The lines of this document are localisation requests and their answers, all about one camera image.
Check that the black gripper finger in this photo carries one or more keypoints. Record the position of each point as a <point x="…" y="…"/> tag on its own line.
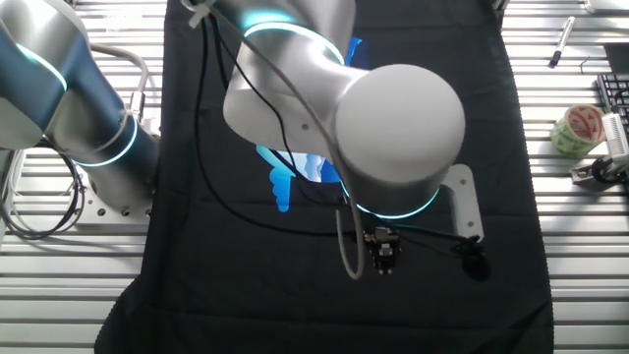
<point x="390" y="265"/>
<point x="379" y="264"/>

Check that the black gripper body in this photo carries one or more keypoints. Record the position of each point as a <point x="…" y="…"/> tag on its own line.
<point x="384" y="243"/>

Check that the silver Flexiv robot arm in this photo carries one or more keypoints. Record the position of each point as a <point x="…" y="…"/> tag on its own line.
<point x="393" y="123"/>

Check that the black cloth with blue print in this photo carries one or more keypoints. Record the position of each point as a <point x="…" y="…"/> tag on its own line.
<point x="245" y="295"/>

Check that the clear packing tape roll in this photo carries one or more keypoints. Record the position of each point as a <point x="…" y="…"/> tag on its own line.
<point x="560" y="137"/>

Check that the small hex key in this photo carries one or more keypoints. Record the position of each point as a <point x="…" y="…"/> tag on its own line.
<point x="582" y="64"/>

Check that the silver marker pen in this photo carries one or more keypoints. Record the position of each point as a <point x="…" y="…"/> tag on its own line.
<point x="561" y="41"/>

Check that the black keyboard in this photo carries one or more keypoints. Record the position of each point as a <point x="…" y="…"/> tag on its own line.
<point x="611" y="88"/>

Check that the dark grey box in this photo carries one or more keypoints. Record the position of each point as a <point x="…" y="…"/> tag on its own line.
<point x="616" y="58"/>

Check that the grey flat device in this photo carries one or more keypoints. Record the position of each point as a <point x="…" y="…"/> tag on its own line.
<point x="607" y="5"/>

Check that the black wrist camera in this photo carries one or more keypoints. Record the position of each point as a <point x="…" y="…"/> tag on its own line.
<point x="476" y="268"/>

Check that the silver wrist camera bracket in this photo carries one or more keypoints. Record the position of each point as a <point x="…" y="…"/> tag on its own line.
<point x="467" y="206"/>

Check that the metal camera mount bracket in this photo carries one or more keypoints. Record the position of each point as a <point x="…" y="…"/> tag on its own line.
<point x="582" y="173"/>

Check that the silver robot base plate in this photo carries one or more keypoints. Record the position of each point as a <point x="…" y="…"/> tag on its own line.
<point x="113" y="214"/>

